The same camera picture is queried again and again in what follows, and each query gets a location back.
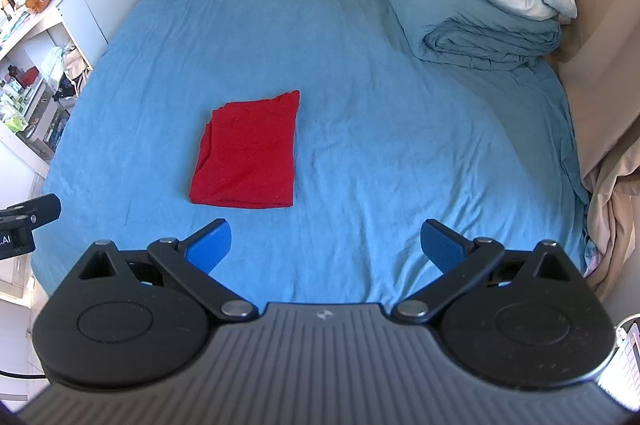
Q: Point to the beige curtain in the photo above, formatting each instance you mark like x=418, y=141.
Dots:
x=605, y=55

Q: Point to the white device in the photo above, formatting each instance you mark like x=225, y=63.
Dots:
x=625, y=360

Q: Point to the orange plush toy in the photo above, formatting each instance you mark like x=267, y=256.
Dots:
x=36, y=1

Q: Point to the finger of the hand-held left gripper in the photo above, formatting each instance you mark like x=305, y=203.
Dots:
x=37, y=206

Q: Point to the red garment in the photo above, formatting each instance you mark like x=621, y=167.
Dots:
x=247, y=150

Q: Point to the bed with blue sheet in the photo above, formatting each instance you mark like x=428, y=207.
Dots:
x=350, y=105

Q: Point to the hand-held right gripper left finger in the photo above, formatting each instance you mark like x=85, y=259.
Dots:
x=212, y=245

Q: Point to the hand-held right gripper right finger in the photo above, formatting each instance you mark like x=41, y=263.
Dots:
x=440, y=245

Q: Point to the white shelf unit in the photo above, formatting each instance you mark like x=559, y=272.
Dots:
x=35, y=75

